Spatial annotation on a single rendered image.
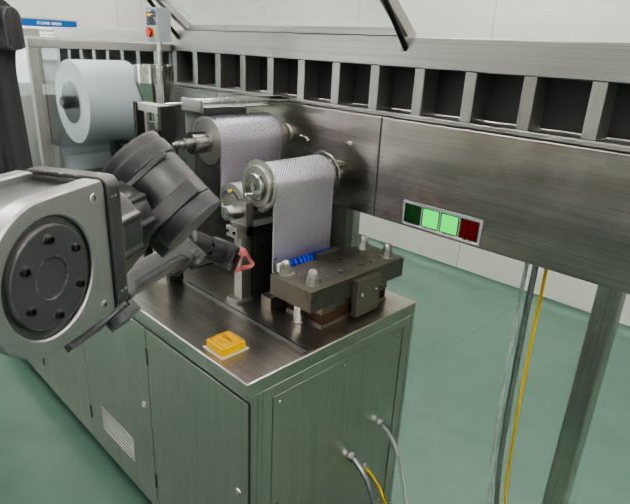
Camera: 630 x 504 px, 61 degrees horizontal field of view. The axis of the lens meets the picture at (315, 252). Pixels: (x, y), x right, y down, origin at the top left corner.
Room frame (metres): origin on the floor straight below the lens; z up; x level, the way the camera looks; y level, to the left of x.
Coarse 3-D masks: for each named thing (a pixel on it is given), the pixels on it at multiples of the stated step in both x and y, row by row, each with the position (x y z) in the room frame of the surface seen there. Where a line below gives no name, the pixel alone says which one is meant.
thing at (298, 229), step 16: (288, 208) 1.45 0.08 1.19; (304, 208) 1.50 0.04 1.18; (320, 208) 1.55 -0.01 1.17; (288, 224) 1.45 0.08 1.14; (304, 224) 1.50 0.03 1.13; (320, 224) 1.55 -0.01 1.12; (272, 240) 1.42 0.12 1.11; (288, 240) 1.45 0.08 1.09; (304, 240) 1.50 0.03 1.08; (320, 240) 1.55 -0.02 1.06; (272, 256) 1.42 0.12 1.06; (288, 256) 1.46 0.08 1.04
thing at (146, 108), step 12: (144, 108) 1.62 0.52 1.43; (156, 108) 1.57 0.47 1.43; (168, 108) 1.56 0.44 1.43; (144, 120) 1.63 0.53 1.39; (156, 120) 1.57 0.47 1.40; (168, 120) 1.56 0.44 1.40; (144, 132) 1.66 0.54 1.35; (156, 132) 1.55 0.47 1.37; (168, 132) 1.56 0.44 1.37; (144, 252) 1.65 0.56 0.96; (168, 276) 1.55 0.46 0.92; (180, 276) 1.57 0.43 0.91
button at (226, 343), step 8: (216, 336) 1.19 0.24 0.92; (224, 336) 1.19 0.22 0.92; (232, 336) 1.19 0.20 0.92; (208, 344) 1.17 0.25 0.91; (216, 344) 1.15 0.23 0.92; (224, 344) 1.15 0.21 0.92; (232, 344) 1.15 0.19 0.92; (240, 344) 1.16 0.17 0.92; (216, 352) 1.14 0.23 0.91; (224, 352) 1.13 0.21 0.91; (232, 352) 1.15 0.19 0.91
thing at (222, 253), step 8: (216, 240) 1.26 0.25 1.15; (224, 240) 1.30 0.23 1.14; (216, 248) 1.24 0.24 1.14; (224, 248) 1.26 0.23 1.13; (232, 248) 1.27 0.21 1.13; (208, 256) 1.23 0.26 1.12; (216, 256) 1.25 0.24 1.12; (224, 256) 1.26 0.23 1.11; (232, 256) 1.25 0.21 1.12; (216, 264) 1.27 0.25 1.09; (224, 264) 1.25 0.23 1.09; (232, 264) 1.25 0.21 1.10
